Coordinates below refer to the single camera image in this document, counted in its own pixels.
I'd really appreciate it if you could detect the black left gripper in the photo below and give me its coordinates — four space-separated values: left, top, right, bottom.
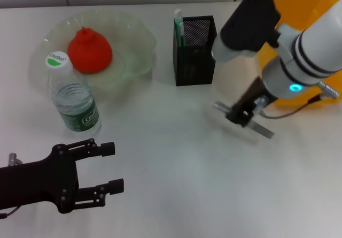
0 138 125 214

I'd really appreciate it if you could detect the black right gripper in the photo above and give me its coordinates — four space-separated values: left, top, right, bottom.
227 76 276 128

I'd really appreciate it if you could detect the grey marker pen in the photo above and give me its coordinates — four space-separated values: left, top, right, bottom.
213 101 275 140

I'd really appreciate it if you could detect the clear water bottle green label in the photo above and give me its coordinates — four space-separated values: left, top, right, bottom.
44 51 102 139

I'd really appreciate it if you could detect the mint green utility knife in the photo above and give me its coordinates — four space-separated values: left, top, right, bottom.
173 9 188 49

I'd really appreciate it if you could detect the orange fruit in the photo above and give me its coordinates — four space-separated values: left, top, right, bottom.
67 27 113 74

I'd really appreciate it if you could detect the black mesh pen holder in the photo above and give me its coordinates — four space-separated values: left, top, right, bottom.
172 15 217 87

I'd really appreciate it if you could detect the pale green glass fruit plate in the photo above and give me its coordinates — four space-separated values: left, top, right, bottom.
28 10 158 94

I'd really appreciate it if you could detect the yellow plastic bin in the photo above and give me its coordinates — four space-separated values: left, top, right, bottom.
258 0 342 109

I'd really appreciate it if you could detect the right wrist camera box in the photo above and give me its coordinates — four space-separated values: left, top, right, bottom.
211 0 282 62

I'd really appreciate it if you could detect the right gripper cable with plug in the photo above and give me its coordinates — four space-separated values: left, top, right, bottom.
255 81 340 119

